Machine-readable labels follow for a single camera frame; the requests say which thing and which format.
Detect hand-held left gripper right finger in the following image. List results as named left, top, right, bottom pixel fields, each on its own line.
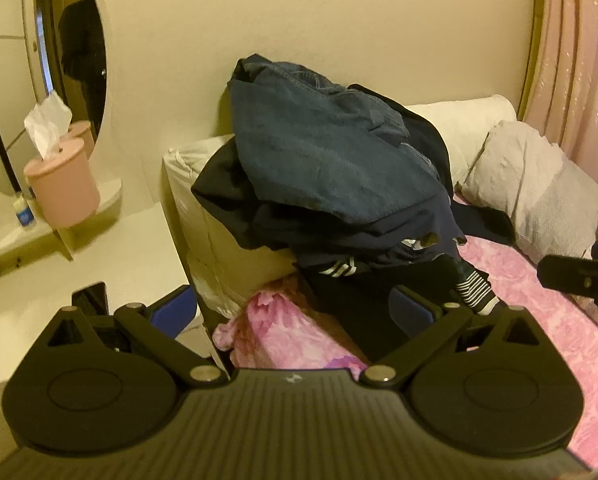
left=361, top=285, right=547, bottom=388

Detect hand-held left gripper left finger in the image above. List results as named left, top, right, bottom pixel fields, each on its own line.
left=46, top=285, right=229, bottom=388

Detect blue denim jeans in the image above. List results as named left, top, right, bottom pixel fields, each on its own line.
left=229, top=55, right=454, bottom=238

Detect black pants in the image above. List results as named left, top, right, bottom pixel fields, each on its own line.
left=304, top=254, right=462, bottom=365

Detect pink floral blanket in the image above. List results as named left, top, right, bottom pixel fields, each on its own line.
left=213, top=194, right=598, bottom=467

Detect black striped sweater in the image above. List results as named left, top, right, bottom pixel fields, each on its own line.
left=449, top=255, right=500, bottom=317

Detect cream pillow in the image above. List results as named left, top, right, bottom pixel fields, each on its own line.
left=161, top=135, right=301, bottom=322

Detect black phone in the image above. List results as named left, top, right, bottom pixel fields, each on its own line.
left=72, top=281, right=108, bottom=319

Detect grey pillow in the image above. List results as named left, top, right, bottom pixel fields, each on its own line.
left=460, top=120, right=598, bottom=267

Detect navy jacket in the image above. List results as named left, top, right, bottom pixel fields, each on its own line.
left=191, top=84, right=468, bottom=272

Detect white vanity table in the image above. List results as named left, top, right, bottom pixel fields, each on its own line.
left=0, top=180, right=196, bottom=391

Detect pink tissue holder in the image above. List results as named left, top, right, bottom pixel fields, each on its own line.
left=23, top=137, right=101, bottom=229

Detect small blue-label bottle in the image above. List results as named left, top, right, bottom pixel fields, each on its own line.
left=13, top=191, right=35, bottom=229

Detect white pillow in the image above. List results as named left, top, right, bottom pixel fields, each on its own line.
left=404, top=94, right=518, bottom=187

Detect pink curtain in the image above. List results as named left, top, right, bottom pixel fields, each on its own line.
left=521, top=0, right=598, bottom=202

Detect white tissue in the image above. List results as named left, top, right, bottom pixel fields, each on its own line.
left=24, top=92, right=74, bottom=159

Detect oval wall mirror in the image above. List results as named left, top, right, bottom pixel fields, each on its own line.
left=0, top=0, right=114, bottom=197

